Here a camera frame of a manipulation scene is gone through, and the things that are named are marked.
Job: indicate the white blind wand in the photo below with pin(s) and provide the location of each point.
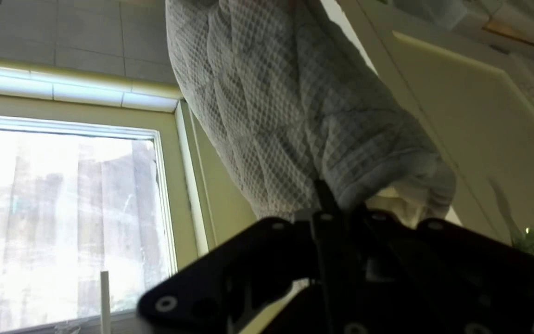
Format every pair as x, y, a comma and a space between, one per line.
105, 301

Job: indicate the grey quilted oven mitt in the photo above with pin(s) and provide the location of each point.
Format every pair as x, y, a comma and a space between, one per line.
304, 116

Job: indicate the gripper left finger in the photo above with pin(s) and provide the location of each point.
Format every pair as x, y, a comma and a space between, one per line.
230, 273

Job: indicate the cream cabinet door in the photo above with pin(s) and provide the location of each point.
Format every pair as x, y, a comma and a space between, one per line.
480, 139

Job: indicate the window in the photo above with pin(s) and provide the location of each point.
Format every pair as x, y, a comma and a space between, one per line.
58, 222

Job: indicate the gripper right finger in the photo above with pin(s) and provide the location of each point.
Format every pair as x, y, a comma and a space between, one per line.
457, 278

